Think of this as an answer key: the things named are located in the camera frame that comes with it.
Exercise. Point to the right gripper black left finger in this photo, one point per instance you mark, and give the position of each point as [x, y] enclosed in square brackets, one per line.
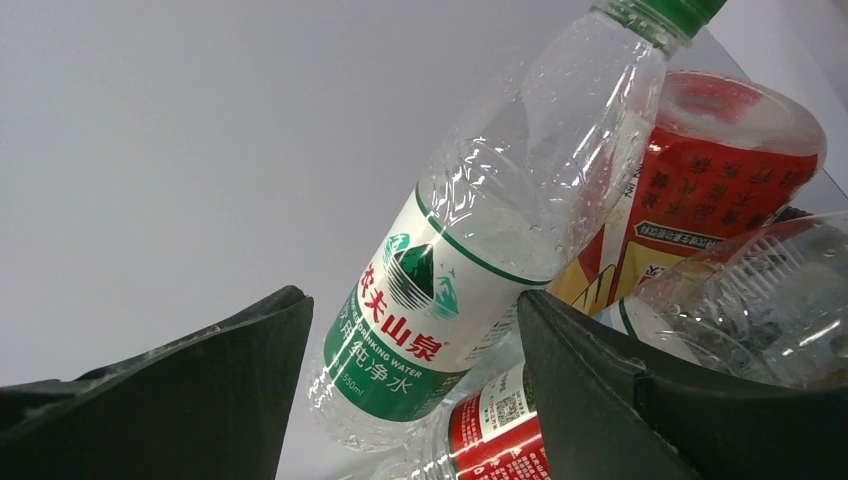
[213, 404]

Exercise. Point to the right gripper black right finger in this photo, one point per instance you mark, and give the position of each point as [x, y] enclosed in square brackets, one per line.
[613, 407]

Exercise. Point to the amber tea bottle red label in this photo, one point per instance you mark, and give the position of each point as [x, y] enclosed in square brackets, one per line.
[725, 157]

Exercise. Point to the crushed clear bottle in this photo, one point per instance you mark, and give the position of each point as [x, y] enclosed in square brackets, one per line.
[769, 305]

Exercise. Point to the green cap bottle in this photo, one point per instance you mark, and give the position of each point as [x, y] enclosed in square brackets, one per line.
[523, 182]

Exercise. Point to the red cap bottle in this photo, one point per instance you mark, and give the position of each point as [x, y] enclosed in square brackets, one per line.
[491, 434]

